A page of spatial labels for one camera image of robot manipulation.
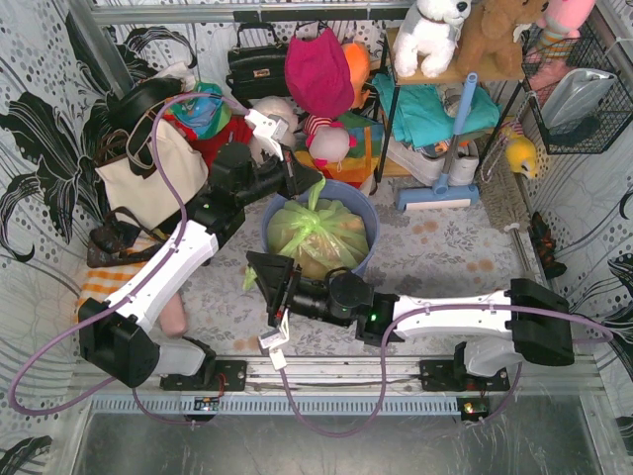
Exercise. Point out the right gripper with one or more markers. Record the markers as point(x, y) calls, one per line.
point(276, 295)

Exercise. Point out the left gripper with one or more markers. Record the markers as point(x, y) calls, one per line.
point(289, 171)

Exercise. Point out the blue plastic trash bin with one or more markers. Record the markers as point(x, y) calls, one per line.
point(355, 201)

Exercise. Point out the green plastic trash bag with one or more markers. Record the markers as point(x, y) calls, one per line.
point(319, 234)

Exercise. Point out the blue floor mop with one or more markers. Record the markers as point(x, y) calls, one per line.
point(441, 195)

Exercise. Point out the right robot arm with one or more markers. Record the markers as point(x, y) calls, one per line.
point(525, 323)

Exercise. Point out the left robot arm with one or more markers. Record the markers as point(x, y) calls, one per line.
point(115, 334)

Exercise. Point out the rainbow striped bag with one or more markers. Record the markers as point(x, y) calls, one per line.
point(361, 160)

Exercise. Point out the magenta fabric bag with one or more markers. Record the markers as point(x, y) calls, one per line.
point(318, 76)

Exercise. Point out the cream canvas tote bag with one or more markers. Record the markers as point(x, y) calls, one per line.
point(146, 195)

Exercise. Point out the pink round plush doll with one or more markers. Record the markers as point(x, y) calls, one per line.
point(328, 142)

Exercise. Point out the white fluffy plush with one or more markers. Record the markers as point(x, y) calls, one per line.
point(279, 108)

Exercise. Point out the pink case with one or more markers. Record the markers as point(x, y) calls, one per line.
point(172, 319)

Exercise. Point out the colourful folded clothes stack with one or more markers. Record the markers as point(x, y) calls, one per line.
point(207, 123)

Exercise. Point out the black leather handbag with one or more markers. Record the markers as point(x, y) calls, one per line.
point(257, 72)

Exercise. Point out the orange plush toy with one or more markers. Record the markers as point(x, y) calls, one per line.
point(358, 60)

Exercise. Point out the teal folded cloth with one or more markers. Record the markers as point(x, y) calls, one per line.
point(420, 119)

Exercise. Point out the white sneakers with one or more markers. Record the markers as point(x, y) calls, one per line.
point(427, 163)

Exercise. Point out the orange checkered cloth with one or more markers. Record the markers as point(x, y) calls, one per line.
point(102, 282)

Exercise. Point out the white plush dog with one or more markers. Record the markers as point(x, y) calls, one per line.
point(428, 36)

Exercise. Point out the grey chenille duster mop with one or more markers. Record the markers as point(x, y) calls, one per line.
point(505, 206)

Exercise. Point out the yellow plush toy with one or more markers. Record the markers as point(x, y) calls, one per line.
point(520, 152)

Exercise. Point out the brown teddy bear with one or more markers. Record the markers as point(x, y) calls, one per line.
point(489, 32)

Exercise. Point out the silver foil pouch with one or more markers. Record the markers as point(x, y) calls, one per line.
point(576, 95)

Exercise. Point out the pink plush toy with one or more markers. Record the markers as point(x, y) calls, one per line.
point(561, 21)

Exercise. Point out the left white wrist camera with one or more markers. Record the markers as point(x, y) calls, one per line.
point(269, 135)

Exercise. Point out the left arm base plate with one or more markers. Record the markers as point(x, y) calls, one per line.
point(223, 376)

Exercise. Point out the dark brown strap bag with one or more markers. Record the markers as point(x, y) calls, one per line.
point(112, 244)

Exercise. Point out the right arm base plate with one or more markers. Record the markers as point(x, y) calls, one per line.
point(447, 375)

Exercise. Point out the black wire basket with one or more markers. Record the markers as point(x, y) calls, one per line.
point(545, 67)

